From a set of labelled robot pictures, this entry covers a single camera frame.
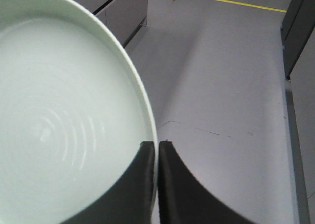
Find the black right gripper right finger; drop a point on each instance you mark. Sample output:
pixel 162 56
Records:
pixel 182 199

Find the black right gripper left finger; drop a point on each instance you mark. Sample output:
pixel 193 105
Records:
pixel 129 200

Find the light green round plate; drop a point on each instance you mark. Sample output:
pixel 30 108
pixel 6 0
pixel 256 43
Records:
pixel 73 110

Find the grey kitchen island cabinet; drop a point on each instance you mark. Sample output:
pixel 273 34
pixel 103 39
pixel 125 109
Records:
pixel 122 17

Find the dark tall cabinet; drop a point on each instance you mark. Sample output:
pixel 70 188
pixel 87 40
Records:
pixel 297 27

